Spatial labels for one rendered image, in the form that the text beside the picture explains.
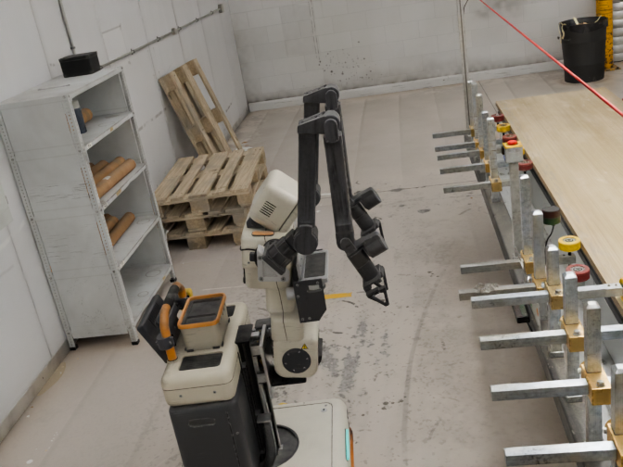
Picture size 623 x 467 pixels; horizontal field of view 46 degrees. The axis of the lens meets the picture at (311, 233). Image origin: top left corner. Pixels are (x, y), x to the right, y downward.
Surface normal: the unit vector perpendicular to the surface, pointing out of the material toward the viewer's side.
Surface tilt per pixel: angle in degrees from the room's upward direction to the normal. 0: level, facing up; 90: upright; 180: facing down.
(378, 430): 0
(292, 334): 90
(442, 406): 0
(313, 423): 0
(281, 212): 90
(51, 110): 90
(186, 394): 90
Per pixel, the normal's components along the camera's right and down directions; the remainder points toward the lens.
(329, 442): -0.15, -0.92
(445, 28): -0.10, 0.39
